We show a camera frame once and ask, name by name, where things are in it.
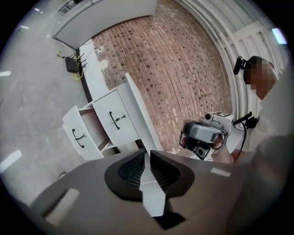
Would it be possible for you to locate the white drawer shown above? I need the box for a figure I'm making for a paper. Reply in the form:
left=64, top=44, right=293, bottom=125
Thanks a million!
left=92, top=89, right=140, bottom=145
left=62, top=105, right=111, bottom=161

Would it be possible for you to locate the person's torso in white shirt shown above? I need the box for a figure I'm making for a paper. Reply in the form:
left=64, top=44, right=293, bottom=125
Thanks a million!
left=232, top=75, right=290, bottom=166

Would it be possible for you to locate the black drawer handle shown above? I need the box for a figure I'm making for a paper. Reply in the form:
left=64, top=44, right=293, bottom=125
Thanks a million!
left=72, top=128, right=85, bottom=149
left=108, top=111, right=121, bottom=130

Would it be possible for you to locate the white drawer front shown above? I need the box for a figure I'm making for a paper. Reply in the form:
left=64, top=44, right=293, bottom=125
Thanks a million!
left=92, top=89, right=140, bottom=145

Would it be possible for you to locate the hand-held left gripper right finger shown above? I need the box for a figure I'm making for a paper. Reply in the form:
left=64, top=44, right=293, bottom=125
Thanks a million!
left=149, top=150, right=255, bottom=235

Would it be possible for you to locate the ceiling light strip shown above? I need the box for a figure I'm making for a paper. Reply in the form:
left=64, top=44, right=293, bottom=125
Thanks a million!
left=271, top=27, right=288, bottom=45

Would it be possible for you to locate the person's head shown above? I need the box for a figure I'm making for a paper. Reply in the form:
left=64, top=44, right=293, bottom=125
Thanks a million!
left=243, top=56, right=280, bottom=99

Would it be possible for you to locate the black head-worn camera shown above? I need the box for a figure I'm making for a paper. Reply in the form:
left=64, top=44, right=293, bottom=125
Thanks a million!
left=233, top=56, right=247, bottom=76

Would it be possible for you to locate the person's right hand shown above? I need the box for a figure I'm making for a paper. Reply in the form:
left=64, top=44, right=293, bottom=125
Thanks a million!
left=210, top=133, right=232, bottom=165

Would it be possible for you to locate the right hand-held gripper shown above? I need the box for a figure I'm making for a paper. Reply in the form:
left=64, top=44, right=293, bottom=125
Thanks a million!
left=179, top=111, right=235, bottom=161

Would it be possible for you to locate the white desk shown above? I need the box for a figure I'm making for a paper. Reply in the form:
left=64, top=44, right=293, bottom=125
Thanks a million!
left=62, top=72, right=168, bottom=218

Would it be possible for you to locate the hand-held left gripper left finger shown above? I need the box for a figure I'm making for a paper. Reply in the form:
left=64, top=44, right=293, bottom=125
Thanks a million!
left=29, top=148, right=163, bottom=235

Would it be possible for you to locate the person's right forearm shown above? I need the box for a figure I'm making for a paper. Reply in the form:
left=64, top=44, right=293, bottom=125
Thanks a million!
left=229, top=148, right=246, bottom=165

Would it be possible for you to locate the black router with antennas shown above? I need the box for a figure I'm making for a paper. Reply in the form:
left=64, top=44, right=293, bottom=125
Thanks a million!
left=65, top=53, right=88, bottom=73

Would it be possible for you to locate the yellow cable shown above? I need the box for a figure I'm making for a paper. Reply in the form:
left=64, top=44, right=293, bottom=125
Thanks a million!
left=71, top=71, right=85, bottom=81

